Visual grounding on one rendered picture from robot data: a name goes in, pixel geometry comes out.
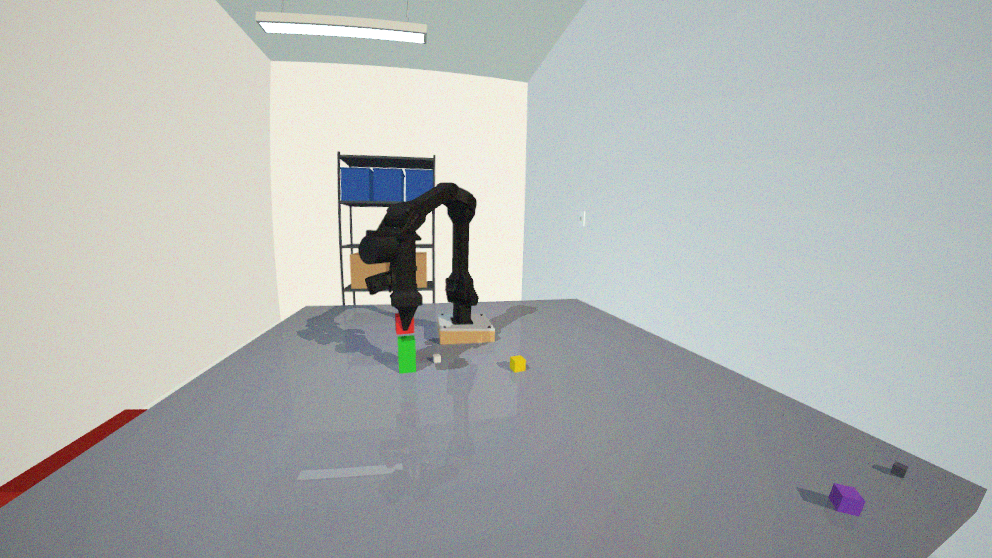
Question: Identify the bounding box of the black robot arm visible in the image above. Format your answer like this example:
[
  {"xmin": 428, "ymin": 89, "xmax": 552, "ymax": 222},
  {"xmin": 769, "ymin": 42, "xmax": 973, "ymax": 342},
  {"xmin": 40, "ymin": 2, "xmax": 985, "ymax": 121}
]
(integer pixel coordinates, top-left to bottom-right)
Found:
[{"xmin": 358, "ymin": 182, "xmax": 479, "ymax": 325}]

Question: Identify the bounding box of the red block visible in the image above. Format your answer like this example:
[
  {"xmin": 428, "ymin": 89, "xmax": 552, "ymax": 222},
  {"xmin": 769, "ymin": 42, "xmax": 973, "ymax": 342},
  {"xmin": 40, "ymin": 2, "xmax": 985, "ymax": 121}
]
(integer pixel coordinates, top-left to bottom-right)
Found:
[{"xmin": 395, "ymin": 313, "xmax": 414, "ymax": 335}]

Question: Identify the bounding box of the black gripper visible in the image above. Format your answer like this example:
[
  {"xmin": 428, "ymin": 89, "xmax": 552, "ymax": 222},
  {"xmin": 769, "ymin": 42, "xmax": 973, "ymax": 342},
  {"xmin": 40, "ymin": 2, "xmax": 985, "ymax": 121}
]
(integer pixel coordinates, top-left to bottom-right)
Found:
[{"xmin": 389, "ymin": 261, "xmax": 423, "ymax": 331}]

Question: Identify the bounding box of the green block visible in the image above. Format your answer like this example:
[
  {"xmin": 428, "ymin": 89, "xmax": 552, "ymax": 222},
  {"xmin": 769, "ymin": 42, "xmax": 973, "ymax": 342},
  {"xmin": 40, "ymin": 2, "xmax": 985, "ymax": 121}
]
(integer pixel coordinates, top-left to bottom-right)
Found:
[
  {"xmin": 399, "ymin": 356, "xmax": 416, "ymax": 374},
  {"xmin": 397, "ymin": 335, "xmax": 416, "ymax": 358}
]

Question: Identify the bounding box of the purple cube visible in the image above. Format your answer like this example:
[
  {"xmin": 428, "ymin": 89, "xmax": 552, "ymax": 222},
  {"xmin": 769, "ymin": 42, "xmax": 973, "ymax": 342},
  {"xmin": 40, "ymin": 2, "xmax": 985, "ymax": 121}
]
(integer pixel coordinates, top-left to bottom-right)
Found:
[{"xmin": 829, "ymin": 483, "xmax": 865, "ymax": 517}]

